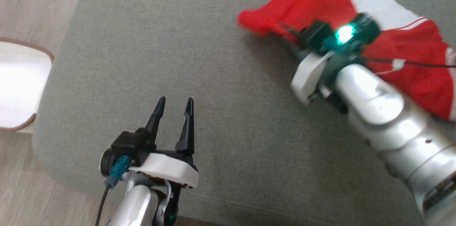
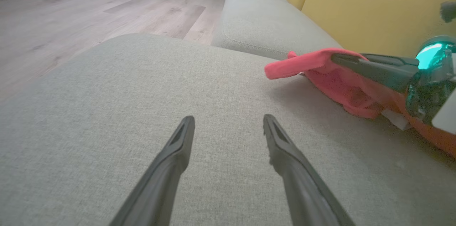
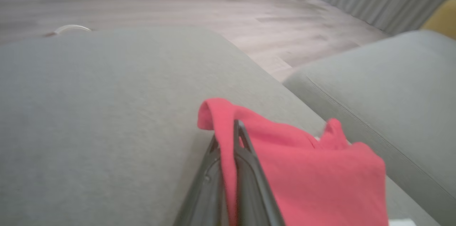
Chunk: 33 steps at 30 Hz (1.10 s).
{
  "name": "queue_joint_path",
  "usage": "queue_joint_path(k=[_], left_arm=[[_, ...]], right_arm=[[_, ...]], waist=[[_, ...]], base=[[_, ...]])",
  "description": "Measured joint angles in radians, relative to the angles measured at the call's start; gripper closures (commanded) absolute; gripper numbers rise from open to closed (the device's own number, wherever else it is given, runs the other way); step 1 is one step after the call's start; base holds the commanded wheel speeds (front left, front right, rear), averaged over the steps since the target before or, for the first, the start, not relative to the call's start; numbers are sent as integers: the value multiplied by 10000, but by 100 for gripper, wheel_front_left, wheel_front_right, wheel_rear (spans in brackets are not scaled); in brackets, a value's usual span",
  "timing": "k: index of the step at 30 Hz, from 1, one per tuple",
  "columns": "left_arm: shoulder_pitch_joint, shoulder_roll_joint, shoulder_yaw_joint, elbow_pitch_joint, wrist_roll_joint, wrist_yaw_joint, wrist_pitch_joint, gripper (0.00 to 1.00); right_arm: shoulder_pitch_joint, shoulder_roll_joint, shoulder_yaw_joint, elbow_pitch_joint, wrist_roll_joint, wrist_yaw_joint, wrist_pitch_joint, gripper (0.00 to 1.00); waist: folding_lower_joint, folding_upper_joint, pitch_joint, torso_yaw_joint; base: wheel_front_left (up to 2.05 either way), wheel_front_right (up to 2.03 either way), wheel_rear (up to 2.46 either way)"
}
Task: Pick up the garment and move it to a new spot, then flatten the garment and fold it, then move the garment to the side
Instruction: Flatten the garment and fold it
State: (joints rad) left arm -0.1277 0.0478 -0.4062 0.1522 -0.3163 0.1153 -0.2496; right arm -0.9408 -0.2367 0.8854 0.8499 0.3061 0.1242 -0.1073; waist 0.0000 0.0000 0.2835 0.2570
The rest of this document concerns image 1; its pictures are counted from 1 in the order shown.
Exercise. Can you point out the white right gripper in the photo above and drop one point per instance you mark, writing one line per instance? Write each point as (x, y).
(308, 76)

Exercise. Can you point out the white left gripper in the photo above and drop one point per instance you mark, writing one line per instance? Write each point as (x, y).
(167, 169)

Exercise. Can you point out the red and white striped garment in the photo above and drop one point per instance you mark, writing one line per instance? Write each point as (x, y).
(409, 44)

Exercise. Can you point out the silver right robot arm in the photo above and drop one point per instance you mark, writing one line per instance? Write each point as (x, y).
(374, 94)

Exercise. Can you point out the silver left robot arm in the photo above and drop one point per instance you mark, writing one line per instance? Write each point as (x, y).
(137, 204)

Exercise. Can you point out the white laundry basket brown rim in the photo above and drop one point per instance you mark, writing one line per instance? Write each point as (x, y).
(17, 83)

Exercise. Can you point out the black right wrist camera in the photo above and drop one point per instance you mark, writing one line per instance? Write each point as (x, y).
(315, 37)

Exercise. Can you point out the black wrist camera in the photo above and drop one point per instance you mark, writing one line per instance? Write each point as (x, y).
(128, 144)
(315, 37)

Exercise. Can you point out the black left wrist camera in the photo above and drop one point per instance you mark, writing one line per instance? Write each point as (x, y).
(128, 144)

